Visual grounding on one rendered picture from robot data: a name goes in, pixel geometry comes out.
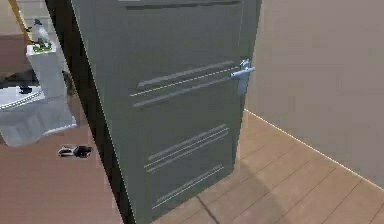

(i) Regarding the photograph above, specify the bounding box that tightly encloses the small black and white object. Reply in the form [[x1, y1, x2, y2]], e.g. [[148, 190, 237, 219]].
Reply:
[[57, 144, 94, 159]]

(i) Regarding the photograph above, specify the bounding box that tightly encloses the white toilet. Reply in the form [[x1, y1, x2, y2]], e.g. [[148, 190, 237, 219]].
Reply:
[[0, 42, 78, 148]]

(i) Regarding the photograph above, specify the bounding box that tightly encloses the white bird figurine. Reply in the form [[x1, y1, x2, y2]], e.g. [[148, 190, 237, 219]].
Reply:
[[30, 18, 54, 53]]

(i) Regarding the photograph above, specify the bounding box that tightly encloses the grey-green room door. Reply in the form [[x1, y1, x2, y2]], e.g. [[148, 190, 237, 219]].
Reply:
[[70, 0, 263, 224]]

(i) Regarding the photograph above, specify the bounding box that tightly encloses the silver door handle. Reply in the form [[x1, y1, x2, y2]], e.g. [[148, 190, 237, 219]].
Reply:
[[230, 58, 257, 97]]

